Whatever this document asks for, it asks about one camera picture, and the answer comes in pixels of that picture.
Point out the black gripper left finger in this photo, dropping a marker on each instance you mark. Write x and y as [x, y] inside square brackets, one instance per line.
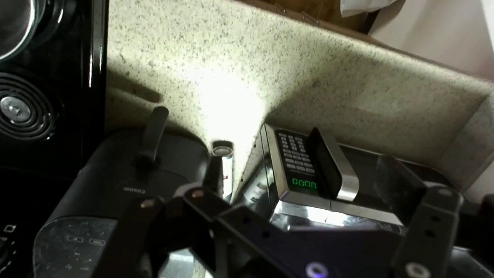
[154, 231]

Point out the black kitchen stove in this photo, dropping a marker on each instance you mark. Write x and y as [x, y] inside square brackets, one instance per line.
[51, 102]

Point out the black air fryer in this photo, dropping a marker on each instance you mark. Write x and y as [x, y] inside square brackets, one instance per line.
[128, 179]

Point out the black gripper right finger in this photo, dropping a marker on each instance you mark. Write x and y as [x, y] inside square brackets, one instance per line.
[429, 231]

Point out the glass jar with brown content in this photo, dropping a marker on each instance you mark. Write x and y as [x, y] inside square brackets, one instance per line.
[222, 159]

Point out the stainless steel microwave oven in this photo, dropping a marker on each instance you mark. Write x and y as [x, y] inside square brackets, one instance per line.
[298, 159]

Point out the frying pan with glass lid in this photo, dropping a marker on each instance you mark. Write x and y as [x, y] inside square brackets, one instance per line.
[12, 23]

